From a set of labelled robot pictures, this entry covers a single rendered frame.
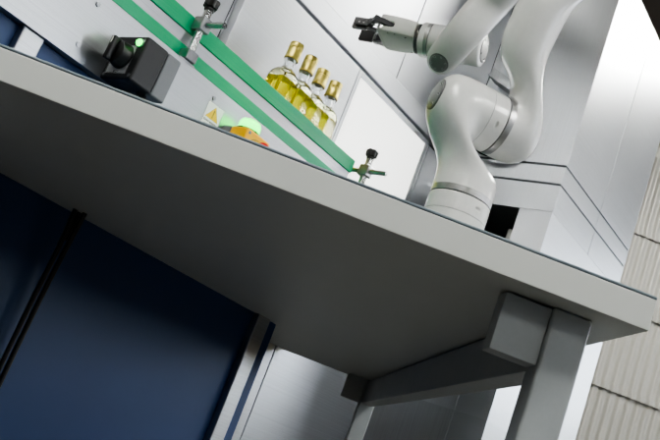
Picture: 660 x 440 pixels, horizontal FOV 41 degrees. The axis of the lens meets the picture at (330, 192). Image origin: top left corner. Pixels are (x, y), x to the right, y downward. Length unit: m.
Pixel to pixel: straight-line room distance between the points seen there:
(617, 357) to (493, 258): 4.34
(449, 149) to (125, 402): 0.75
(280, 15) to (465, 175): 0.75
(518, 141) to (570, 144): 1.14
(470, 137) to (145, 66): 0.62
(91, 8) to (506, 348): 0.90
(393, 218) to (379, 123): 1.71
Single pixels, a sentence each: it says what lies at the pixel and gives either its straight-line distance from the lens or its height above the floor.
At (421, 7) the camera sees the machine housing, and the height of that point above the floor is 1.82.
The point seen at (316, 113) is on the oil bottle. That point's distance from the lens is 2.09.
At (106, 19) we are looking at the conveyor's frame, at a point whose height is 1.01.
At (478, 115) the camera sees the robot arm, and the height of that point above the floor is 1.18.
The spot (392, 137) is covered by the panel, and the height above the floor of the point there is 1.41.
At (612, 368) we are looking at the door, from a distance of 5.16.
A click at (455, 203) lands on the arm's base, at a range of 1.63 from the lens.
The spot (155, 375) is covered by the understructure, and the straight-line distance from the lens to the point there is 1.70.
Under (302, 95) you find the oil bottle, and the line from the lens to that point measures 2.04.
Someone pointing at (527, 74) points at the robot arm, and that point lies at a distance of 1.74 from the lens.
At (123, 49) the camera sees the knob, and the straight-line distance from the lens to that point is 1.45.
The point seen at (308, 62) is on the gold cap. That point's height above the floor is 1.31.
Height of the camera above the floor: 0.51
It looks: 16 degrees up
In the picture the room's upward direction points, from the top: 21 degrees clockwise
